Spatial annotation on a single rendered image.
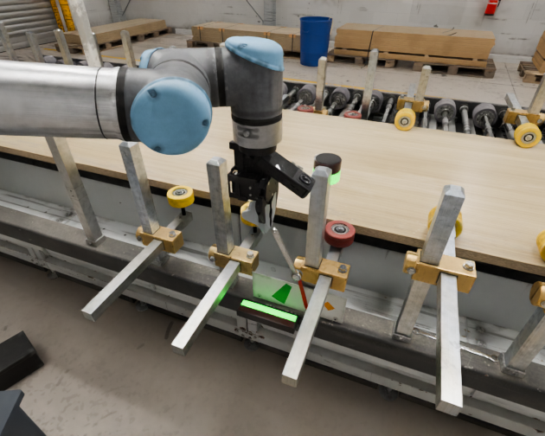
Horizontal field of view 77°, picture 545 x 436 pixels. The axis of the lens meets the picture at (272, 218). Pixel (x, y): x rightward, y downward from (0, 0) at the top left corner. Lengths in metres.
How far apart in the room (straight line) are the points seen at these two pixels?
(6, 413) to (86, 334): 0.92
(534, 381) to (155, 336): 1.50
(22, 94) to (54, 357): 1.63
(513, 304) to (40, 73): 1.16
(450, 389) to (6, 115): 0.69
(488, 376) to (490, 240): 0.33
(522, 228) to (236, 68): 0.87
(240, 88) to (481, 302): 0.91
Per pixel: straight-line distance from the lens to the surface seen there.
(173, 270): 1.14
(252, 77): 0.57
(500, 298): 1.17
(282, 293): 0.97
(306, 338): 0.75
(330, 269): 0.87
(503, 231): 1.11
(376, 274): 1.14
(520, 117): 1.80
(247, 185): 0.67
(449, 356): 0.67
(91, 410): 1.78
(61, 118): 0.48
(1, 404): 1.18
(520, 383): 1.05
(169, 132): 0.44
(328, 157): 0.77
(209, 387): 1.69
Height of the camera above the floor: 1.48
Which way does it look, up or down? 37 degrees down
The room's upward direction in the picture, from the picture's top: straight up
